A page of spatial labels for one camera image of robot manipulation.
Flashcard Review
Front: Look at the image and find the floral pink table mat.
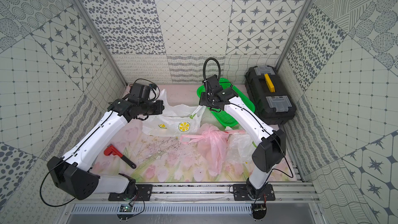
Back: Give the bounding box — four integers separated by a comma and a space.
90, 83, 297, 183

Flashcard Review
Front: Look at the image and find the green plastic basket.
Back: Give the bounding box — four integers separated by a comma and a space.
197, 78, 255, 128

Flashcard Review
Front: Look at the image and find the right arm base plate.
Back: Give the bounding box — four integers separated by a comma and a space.
232, 183, 276, 201

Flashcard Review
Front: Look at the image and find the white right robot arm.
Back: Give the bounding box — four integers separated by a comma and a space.
200, 75, 286, 192

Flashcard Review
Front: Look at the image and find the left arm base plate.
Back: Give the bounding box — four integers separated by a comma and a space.
108, 184, 153, 202

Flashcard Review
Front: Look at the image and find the white lemon print bag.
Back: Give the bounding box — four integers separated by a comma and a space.
226, 134, 257, 163

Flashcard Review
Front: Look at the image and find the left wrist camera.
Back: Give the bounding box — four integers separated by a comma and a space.
128, 83, 158, 103

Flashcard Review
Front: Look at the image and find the red handled tool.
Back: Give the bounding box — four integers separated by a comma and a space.
103, 144, 137, 169

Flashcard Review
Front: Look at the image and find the pink patterned plastic bag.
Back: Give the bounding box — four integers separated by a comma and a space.
180, 123, 246, 176

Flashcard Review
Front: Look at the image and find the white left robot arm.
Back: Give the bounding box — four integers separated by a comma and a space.
47, 99, 164, 200

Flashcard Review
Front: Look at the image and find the black plastic toolbox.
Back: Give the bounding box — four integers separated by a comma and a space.
245, 65, 296, 125

